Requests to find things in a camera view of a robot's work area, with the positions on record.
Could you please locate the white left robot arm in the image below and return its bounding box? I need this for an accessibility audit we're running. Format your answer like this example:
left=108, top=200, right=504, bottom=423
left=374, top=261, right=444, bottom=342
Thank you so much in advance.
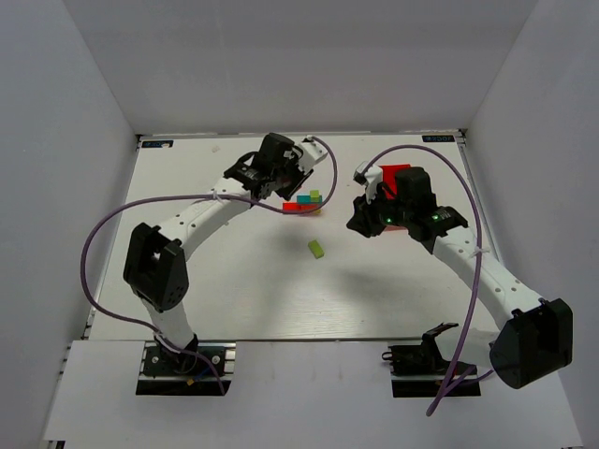
left=124, top=133, right=327, bottom=351

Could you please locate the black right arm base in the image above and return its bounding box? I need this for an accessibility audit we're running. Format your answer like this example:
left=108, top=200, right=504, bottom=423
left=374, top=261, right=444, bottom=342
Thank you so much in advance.
left=381, top=323, right=459, bottom=398

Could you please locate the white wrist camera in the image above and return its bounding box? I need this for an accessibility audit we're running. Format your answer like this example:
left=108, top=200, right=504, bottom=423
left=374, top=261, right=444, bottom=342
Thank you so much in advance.
left=297, top=135, right=328, bottom=173
left=353, top=161, right=383, bottom=203

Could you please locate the left corner label sticker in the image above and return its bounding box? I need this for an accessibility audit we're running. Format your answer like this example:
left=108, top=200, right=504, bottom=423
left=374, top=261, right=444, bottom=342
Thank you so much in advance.
left=141, top=140, right=174, bottom=149

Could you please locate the red plastic tray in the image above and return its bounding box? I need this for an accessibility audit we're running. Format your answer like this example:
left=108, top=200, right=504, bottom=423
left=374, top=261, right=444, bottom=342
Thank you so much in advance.
left=376, top=164, right=412, bottom=223

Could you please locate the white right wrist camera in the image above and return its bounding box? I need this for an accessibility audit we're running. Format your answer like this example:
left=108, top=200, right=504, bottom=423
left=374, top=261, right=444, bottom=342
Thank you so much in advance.
left=353, top=161, right=383, bottom=203

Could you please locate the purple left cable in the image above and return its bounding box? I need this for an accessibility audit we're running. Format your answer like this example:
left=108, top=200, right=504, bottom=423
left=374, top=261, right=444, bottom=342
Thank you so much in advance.
left=80, top=135, right=339, bottom=394

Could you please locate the right corner label sticker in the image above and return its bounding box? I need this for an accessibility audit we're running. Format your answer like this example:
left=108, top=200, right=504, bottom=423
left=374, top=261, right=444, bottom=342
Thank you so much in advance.
left=422, top=135, right=455, bottom=143

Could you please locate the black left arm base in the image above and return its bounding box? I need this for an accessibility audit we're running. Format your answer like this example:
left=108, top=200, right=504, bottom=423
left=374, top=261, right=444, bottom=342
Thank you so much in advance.
left=136, top=341, right=236, bottom=397

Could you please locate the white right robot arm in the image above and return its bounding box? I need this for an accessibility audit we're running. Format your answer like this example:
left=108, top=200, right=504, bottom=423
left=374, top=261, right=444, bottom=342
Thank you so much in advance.
left=346, top=164, right=573, bottom=389

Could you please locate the corner label sticker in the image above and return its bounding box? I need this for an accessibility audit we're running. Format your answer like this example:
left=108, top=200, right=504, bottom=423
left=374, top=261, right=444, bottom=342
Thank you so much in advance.
left=141, top=140, right=174, bottom=149
left=422, top=135, right=455, bottom=143

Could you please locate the light green long block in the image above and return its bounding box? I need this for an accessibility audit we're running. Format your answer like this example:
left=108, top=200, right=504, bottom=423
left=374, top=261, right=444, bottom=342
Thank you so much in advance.
left=308, top=239, right=325, bottom=259

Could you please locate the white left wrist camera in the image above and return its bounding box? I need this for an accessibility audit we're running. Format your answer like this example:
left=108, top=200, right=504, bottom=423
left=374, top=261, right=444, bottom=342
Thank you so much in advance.
left=297, top=135, right=328, bottom=173

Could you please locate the red long block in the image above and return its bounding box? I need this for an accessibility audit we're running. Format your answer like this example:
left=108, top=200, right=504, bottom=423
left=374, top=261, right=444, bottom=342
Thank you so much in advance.
left=282, top=202, right=302, bottom=214

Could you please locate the teal long block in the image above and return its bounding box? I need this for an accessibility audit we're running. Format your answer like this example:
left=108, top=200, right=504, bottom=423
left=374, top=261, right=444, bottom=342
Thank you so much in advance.
left=297, top=195, right=323, bottom=205

